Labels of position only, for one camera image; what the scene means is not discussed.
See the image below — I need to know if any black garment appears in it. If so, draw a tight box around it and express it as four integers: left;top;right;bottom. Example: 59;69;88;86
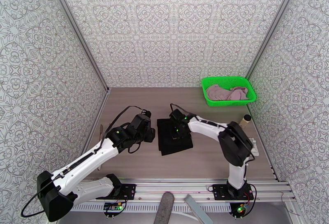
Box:
157;118;194;157

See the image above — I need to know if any mauve pink garment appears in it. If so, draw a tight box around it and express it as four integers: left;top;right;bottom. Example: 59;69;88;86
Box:
205;84;250;101

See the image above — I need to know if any green plastic perforated basket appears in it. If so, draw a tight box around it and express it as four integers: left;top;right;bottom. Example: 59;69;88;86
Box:
201;76;257;107

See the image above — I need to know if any beige bottle with black cap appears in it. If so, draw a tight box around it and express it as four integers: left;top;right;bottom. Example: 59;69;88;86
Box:
239;114;252;129

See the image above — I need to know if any white ridged block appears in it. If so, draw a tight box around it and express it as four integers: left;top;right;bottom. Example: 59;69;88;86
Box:
247;136;259;156

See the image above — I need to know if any small green circuit board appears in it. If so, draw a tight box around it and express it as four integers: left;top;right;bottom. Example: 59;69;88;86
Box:
103;202;123;213
234;203;249;216

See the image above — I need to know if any flat grey metal strip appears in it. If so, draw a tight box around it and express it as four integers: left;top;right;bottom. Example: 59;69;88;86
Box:
183;194;214;224

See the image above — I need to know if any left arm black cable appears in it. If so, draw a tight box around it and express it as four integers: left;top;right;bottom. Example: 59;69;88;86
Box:
21;105;145;217

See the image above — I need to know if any aluminium side rail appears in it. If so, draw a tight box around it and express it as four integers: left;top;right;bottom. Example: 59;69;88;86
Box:
247;105;281;181
83;88;111;155

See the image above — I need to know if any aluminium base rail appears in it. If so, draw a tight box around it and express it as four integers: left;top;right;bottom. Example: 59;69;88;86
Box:
77;178;295;204

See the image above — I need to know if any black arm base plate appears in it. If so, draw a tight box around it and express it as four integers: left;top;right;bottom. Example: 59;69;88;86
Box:
120;183;137;201
213;184;255;201

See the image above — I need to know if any aluminium corner post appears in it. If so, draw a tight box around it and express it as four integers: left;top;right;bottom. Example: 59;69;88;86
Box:
245;0;306;80
45;0;111;93

